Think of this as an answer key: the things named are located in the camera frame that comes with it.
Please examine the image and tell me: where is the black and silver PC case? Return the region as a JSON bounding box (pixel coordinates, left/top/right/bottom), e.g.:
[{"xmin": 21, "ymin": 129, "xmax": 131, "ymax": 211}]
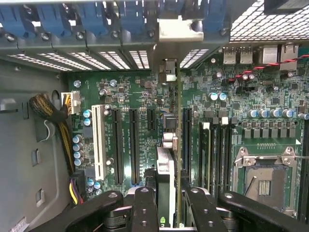
[{"xmin": 0, "ymin": 0, "xmax": 309, "ymax": 232}]

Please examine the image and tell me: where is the black power connector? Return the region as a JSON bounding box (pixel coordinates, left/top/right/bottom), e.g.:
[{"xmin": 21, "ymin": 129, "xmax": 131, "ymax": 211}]
[{"xmin": 69, "ymin": 170, "xmax": 86, "ymax": 206}]

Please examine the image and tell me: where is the black RAM slot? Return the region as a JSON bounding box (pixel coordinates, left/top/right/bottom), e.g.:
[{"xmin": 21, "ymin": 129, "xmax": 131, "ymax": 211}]
[
  {"xmin": 212, "ymin": 118, "xmax": 222, "ymax": 193},
  {"xmin": 221, "ymin": 116, "xmax": 232, "ymax": 193}
]

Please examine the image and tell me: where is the red black twisted wire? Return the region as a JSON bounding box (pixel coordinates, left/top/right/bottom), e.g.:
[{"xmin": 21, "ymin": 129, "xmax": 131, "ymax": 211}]
[{"xmin": 226, "ymin": 54, "xmax": 309, "ymax": 83}]

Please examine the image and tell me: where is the black yellow power wire bundle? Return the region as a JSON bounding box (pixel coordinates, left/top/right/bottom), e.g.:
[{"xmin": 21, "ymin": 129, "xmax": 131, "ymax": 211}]
[{"xmin": 28, "ymin": 93, "xmax": 76, "ymax": 176}]

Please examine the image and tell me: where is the white expansion slot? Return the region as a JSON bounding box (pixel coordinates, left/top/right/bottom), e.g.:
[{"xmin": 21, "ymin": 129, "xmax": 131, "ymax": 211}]
[{"xmin": 91, "ymin": 103, "xmax": 107, "ymax": 181}]

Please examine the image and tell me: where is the short black expansion slot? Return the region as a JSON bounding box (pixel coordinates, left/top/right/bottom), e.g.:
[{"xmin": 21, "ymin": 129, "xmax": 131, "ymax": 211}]
[{"xmin": 146, "ymin": 108, "xmax": 157, "ymax": 131}]

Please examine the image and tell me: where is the silver USB port block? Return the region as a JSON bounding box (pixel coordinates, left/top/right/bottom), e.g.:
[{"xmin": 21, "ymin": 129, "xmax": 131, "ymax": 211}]
[
  {"xmin": 222, "ymin": 46, "xmax": 237, "ymax": 65},
  {"xmin": 239, "ymin": 46, "xmax": 253, "ymax": 65}
]

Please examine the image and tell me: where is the silver ethernet port block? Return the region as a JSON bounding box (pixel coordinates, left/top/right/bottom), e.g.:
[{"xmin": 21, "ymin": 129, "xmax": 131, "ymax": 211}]
[{"xmin": 281, "ymin": 43, "xmax": 299, "ymax": 70}]

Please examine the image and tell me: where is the green motherboard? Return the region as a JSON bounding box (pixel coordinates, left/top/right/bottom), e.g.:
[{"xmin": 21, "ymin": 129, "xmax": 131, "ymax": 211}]
[{"xmin": 65, "ymin": 47, "xmax": 309, "ymax": 218}]

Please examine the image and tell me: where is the white power connector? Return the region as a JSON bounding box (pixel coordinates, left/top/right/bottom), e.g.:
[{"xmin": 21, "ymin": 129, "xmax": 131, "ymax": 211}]
[{"xmin": 60, "ymin": 90, "xmax": 82, "ymax": 116}]

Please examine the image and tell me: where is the CPU socket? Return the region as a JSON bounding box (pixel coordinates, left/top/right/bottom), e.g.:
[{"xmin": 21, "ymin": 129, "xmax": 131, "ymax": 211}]
[{"xmin": 232, "ymin": 144, "xmax": 304, "ymax": 219}]

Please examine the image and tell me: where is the blue slot retention clip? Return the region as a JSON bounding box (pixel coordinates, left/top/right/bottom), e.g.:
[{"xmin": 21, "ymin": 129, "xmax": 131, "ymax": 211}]
[
  {"xmin": 204, "ymin": 0, "xmax": 229, "ymax": 33},
  {"xmin": 117, "ymin": 1, "xmax": 147, "ymax": 34},
  {"xmin": 0, "ymin": 4, "xmax": 33, "ymax": 39},
  {"xmin": 36, "ymin": 3, "xmax": 72, "ymax": 37},
  {"xmin": 77, "ymin": 2, "xmax": 109, "ymax": 37}
]

